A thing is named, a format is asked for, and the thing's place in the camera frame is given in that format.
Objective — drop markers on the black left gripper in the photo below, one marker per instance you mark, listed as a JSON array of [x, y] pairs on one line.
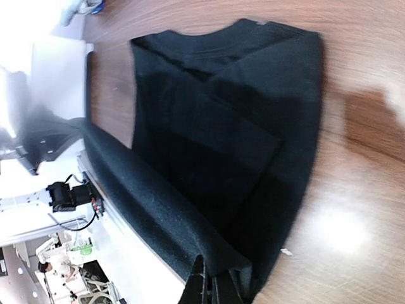
[[37, 140]]

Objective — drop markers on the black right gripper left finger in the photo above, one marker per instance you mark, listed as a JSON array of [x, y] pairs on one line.
[[199, 286]]

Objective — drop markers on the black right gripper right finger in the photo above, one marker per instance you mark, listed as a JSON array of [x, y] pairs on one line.
[[224, 290]]

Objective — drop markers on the light blue denim skirt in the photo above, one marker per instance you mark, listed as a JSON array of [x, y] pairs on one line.
[[79, 7]]

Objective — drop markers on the black garment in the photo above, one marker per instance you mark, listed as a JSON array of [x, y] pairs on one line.
[[225, 136]]

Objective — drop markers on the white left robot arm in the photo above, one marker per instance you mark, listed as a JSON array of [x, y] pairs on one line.
[[34, 198]]

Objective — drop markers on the white plastic laundry bin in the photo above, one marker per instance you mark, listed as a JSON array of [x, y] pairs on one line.
[[58, 77]]

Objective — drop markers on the front aluminium rail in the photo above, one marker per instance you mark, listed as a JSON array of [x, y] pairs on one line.
[[138, 273]]

